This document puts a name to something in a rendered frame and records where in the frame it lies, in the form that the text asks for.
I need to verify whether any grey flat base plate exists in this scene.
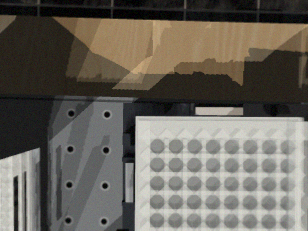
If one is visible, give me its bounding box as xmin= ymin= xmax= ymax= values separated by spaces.
xmin=0 ymin=94 xmax=308 ymax=231

